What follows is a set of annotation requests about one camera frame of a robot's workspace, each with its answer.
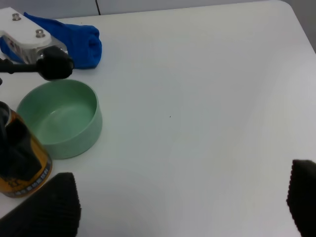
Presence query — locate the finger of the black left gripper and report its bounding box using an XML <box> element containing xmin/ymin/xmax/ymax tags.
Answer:
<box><xmin>0</xmin><ymin>119</ymin><xmax>42</xmax><ymax>181</ymax></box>

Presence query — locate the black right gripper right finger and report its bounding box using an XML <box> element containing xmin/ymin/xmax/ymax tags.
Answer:
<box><xmin>286</xmin><ymin>159</ymin><xmax>316</xmax><ymax>237</ymax></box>

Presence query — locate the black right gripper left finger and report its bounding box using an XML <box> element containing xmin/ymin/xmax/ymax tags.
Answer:
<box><xmin>0</xmin><ymin>172</ymin><xmax>81</xmax><ymax>237</ymax></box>

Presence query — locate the gold energy drink can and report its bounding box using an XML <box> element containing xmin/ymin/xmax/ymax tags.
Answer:
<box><xmin>0</xmin><ymin>102</ymin><xmax>52</xmax><ymax>198</ymax></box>

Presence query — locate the green bowl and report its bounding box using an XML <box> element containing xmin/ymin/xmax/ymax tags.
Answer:
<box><xmin>17</xmin><ymin>79</ymin><xmax>103</xmax><ymax>159</ymax></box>

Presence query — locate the blue cloth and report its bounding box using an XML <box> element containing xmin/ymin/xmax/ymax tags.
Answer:
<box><xmin>0</xmin><ymin>13</ymin><xmax>102</xmax><ymax>80</ymax></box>

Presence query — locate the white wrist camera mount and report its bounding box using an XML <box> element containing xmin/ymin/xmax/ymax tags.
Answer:
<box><xmin>0</xmin><ymin>7</ymin><xmax>68</xmax><ymax>64</ymax></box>

